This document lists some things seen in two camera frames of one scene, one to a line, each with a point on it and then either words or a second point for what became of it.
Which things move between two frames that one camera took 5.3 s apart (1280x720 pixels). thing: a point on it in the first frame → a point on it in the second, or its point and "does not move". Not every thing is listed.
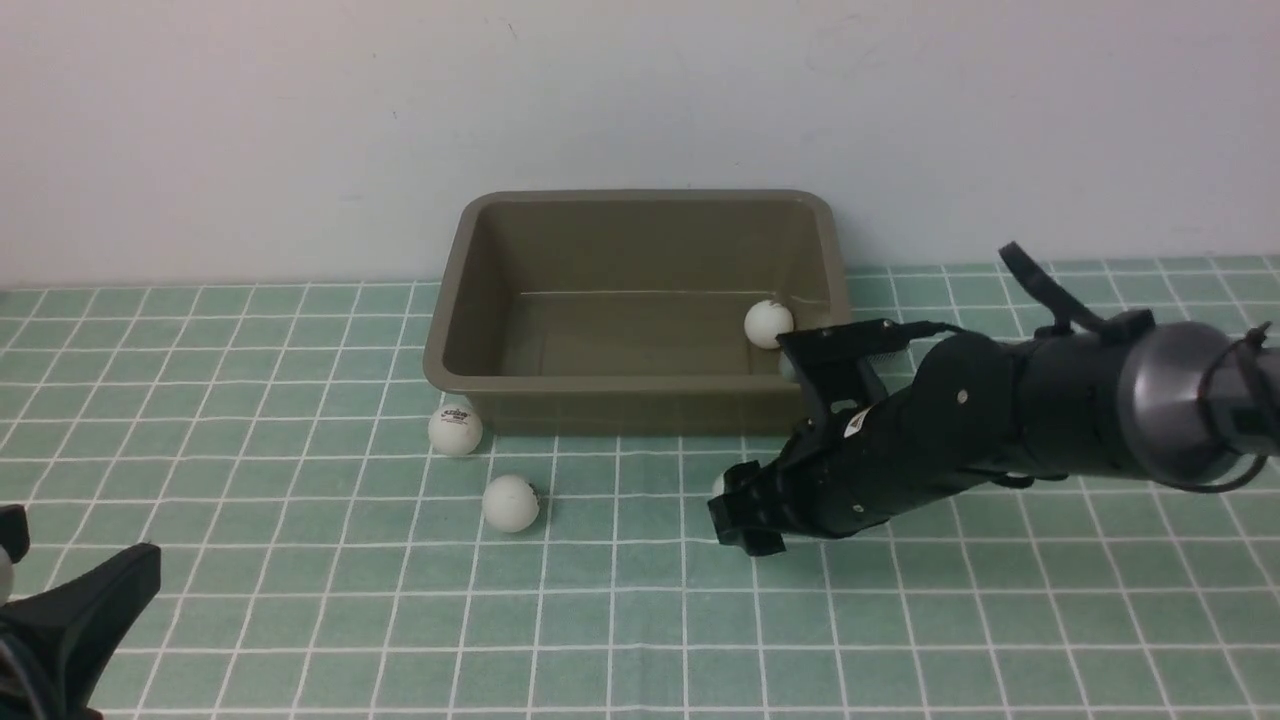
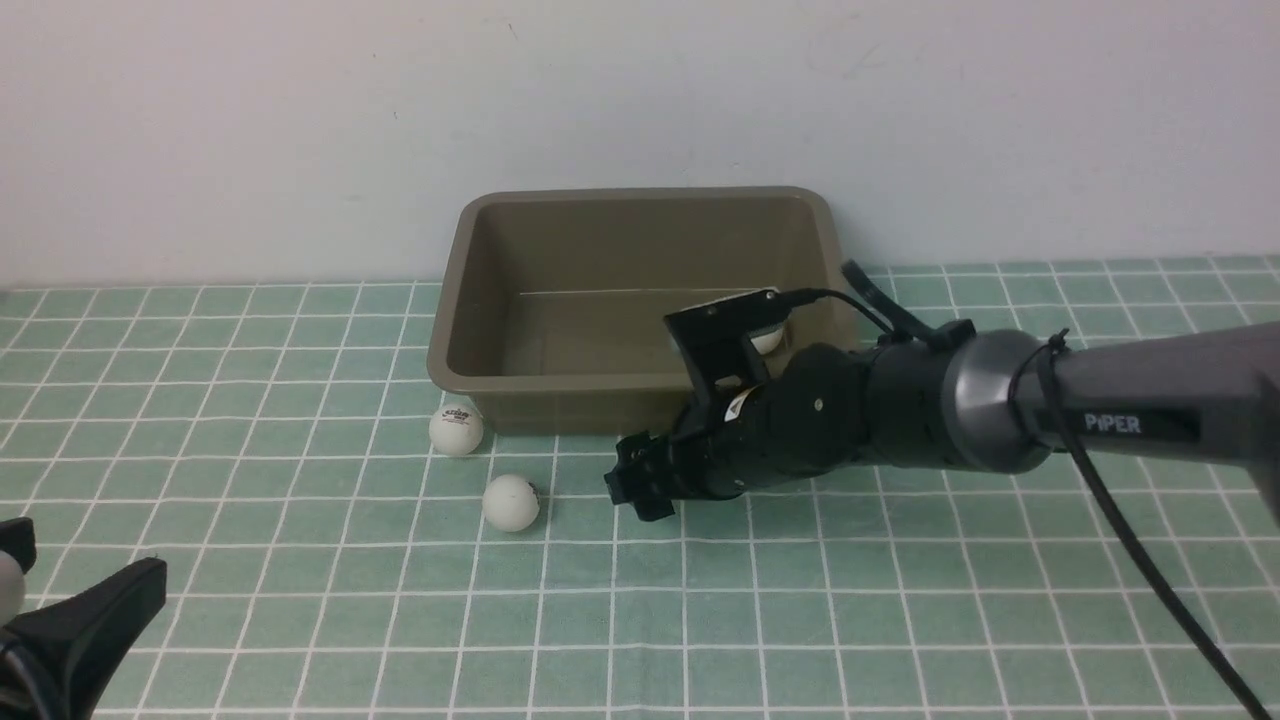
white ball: (510, 503) does not move
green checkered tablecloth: (335, 545) does not move
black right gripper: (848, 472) → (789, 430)
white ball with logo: (455, 430) does not move
